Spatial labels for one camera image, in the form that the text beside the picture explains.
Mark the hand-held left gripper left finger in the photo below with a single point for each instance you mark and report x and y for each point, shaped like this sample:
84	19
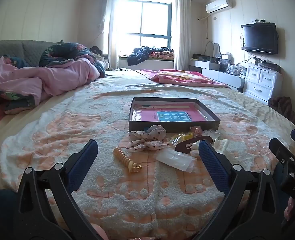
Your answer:
83	161

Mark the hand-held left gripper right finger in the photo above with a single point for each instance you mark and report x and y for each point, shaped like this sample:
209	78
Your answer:
212	165

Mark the white hair clip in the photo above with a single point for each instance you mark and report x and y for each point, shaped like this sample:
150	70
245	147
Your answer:
221	145

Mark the clear plastic bag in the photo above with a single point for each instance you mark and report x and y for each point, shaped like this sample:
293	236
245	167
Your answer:
173	160

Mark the dark shallow cardboard box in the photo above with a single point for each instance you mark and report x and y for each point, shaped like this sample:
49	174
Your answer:
137	127

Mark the pink polka dot scrunchie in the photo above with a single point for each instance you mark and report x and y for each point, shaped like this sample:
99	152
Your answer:
150	136

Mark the person's right hand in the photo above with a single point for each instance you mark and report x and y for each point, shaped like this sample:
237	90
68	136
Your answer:
289	208

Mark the brown hair claw clip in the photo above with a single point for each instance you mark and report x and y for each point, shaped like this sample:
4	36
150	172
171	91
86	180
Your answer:
187	143

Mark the dark brown cloth pile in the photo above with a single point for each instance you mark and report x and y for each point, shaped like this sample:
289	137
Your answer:
283	107

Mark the yellow hair accessory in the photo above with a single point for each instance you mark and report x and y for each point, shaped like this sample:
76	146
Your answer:
181	137

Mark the white drawer cabinet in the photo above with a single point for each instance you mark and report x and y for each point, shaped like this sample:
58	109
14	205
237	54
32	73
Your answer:
258	81

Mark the pink quilt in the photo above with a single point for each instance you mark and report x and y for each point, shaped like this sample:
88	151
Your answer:
62	77

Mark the white dresser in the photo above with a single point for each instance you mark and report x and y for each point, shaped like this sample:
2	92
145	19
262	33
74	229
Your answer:
220	76

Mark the pink printed blanket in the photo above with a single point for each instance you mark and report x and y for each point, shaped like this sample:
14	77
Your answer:
177	76

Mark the dark floral quilt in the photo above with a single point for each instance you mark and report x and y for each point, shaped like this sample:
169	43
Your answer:
62	51

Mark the small dresser mirror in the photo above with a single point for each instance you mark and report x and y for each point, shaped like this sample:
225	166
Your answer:
213	48

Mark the pile of clothes on sill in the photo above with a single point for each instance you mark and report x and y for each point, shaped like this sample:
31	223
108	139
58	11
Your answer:
150	52

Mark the grey quilted headboard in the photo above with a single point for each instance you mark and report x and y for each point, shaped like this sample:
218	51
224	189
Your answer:
10	51

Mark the white sheer curtain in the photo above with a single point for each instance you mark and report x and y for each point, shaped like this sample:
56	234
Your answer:
182	32
111	30

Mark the window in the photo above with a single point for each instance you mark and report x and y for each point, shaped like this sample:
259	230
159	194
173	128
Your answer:
153	20

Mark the white air conditioner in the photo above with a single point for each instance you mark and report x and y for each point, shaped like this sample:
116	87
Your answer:
220	5

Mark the black wall television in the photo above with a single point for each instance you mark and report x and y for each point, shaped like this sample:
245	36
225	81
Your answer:
260	38

